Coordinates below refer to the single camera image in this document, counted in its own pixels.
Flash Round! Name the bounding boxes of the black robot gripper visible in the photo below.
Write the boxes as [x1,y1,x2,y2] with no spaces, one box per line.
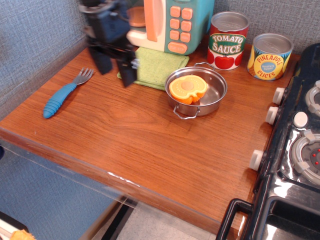
[79,0,139,88]

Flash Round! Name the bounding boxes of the orange toy half fruit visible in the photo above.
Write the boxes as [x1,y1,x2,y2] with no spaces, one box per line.
[169,75,208,105]

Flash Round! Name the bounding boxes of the green folded towel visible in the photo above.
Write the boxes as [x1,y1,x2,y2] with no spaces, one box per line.
[116,46,190,91]

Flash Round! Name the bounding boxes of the orange microwave turntable plate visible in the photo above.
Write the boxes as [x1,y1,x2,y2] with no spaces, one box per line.
[127,6,146,28]

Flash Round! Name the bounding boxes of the teal toy microwave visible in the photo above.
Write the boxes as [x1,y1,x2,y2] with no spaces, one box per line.
[126,0,215,56]

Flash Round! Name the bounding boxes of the small steel pot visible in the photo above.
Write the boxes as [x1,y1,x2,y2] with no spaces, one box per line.
[164,62,228,120]

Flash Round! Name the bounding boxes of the tomato sauce toy can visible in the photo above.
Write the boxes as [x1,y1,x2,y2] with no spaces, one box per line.
[207,11,250,70]

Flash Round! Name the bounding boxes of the pineapple slices toy can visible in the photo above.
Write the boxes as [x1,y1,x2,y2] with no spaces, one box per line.
[247,33,294,81]

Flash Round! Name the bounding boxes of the white stove knob middle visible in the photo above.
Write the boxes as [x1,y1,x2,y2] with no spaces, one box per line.
[265,106,279,125]

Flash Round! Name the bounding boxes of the white stove knob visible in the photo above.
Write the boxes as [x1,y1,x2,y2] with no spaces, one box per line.
[272,87,286,105]
[249,149,264,171]
[265,106,279,125]

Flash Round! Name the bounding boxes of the white stove knob rear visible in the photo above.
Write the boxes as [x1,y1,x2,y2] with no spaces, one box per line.
[272,87,286,105]

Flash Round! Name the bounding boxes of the white stove knob front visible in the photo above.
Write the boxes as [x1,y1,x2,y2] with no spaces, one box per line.
[249,149,264,171]

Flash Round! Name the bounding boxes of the white round stove button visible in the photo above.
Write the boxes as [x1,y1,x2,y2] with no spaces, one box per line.
[293,111,308,128]

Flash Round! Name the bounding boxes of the orange fuzzy object corner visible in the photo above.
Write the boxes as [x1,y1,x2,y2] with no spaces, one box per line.
[10,229,35,240]

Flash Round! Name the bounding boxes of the grey rear stove burner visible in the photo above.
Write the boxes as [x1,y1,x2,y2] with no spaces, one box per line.
[305,80,320,117]

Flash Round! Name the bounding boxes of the grey stove burner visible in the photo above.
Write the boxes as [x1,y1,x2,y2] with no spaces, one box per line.
[290,129,320,186]
[305,80,320,117]

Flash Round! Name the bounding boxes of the grey front stove burner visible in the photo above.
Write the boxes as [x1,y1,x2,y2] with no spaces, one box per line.
[290,129,320,186]

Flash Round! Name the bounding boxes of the black toy stove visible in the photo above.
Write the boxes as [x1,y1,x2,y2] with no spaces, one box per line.
[239,43,320,240]

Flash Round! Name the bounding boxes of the blue handled toy fork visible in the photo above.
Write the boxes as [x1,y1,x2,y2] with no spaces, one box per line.
[43,67,94,119]

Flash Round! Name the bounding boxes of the black oven door handle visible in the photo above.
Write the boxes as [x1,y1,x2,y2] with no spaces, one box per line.
[216,198,254,240]

